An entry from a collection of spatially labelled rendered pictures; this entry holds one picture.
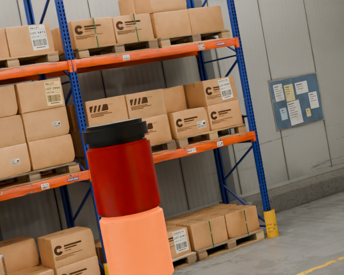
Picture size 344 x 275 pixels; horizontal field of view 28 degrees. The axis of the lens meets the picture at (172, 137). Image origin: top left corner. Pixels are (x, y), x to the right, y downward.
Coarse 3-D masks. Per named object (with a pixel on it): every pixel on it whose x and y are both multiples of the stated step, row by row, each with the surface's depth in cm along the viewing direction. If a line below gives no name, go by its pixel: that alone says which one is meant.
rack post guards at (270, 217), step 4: (264, 212) 1014; (268, 212) 1011; (272, 212) 1016; (264, 216) 1016; (268, 216) 1012; (272, 216) 1015; (268, 220) 1012; (272, 220) 1015; (268, 224) 1013; (272, 224) 1015; (276, 224) 1019; (268, 228) 1014; (272, 228) 1014; (276, 228) 1018; (268, 232) 1015; (272, 232) 1014; (276, 232) 1018; (268, 236) 1017; (272, 236) 1014; (104, 264) 870; (104, 268) 872; (108, 268) 868; (108, 272) 868
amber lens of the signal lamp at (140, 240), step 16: (160, 208) 54; (112, 224) 51; (128, 224) 51; (144, 224) 51; (160, 224) 52; (112, 240) 51; (128, 240) 51; (144, 240) 51; (160, 240) 52; (112, 256) 52; (128, 256) 51; (144, 256) 51; (160, 256) 52; (112, 272) 52; (128, 272) 51; (144, 272) 51; (160, 272) 51
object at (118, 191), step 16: (112, 144) 52; (128, 144) 51; (144, 144) 52; (96, 160) 51; (112, 160) 50; (128, 160) 51; (144, 160) 51; (96, 176) 51; (112, 176) 51; (128, 176) 51; (144, 176) 51; (96, 192) 52; (112, 192) 51; (128, 192) 51; (144, 192) 51; (112, 208) 51; (128, 208) 51; (144, 208) 51
